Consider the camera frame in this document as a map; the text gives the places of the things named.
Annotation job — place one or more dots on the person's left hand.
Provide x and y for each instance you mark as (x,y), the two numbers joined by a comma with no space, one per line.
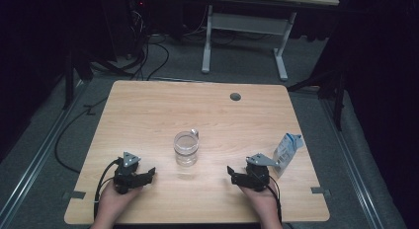
(113,204)

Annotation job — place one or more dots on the white and blue pouch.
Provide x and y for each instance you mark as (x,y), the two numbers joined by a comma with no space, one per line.
(286,153)

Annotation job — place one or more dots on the grey tape strip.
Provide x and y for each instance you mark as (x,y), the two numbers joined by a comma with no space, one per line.
(75,195)
(320,190)

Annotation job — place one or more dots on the black tripod stand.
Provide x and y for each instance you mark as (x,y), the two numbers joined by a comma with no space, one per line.
(337,91)

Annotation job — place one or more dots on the white-legged desk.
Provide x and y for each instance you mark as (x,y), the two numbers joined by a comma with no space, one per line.
(245,24)

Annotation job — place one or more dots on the black metal stand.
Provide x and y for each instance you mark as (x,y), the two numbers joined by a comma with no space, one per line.
(69,77)

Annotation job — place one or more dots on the metal floor rail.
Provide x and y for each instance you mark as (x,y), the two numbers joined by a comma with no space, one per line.
(39,156)
(352,169)

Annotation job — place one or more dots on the person's right hand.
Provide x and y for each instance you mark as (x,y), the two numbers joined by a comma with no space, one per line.
(265,204)

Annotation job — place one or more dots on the glass jar with hinged lid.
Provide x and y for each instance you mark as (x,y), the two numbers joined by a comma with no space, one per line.
(186,148)

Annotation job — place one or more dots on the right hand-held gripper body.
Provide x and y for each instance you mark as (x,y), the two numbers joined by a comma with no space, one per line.
(257,176)

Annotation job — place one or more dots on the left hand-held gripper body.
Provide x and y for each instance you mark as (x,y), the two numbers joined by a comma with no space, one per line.
(126,178)

